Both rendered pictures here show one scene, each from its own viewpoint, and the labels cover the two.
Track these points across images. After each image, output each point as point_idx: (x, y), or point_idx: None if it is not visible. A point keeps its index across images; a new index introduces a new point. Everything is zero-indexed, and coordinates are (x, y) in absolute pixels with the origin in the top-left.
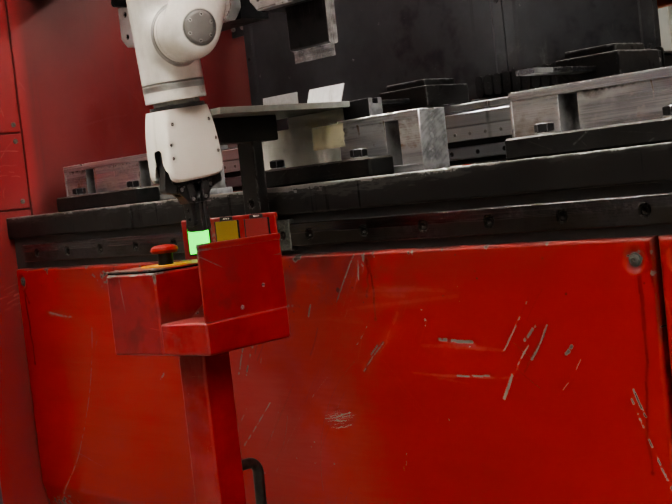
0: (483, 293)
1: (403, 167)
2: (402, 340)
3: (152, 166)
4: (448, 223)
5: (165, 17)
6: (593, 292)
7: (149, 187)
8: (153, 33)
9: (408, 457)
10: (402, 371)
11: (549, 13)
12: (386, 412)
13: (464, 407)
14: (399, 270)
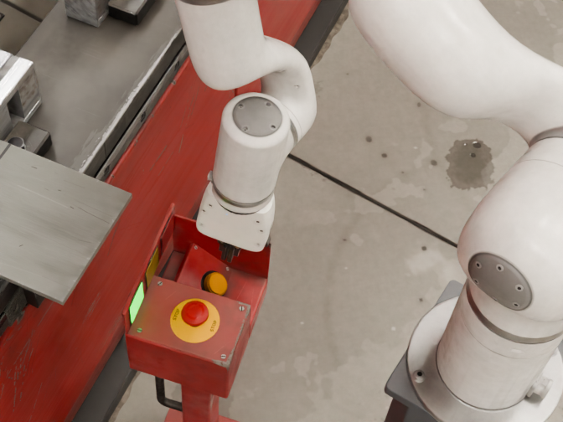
0: (173, 110)
1: (26, 119)
2: (131, 201)
3: (267, 238)
4: (157, 95)
5: (312, 113)
6: None
7: None
8: (296, 139)
9: (132, 259)
10: (130, 218)
11: None
12: (121, 255)
13: (161, 186)
14: (130, 162)
